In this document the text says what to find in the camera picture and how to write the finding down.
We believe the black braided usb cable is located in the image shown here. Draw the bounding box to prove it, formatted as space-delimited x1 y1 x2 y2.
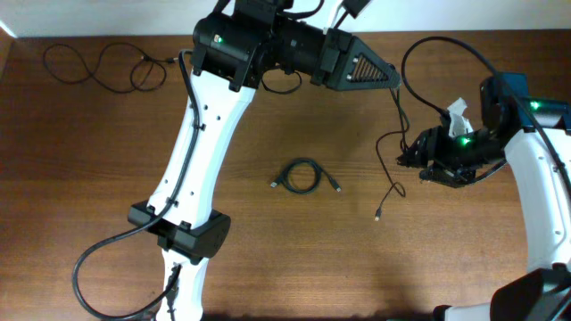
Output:
373 86 411 223

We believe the black thin usb cable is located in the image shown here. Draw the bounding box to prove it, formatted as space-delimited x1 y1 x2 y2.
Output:
42 41 178 95

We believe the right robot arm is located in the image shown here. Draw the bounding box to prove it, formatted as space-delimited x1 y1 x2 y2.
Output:
397 73 570 320

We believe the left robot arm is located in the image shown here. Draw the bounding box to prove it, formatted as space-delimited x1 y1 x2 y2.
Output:
128 1 401 320

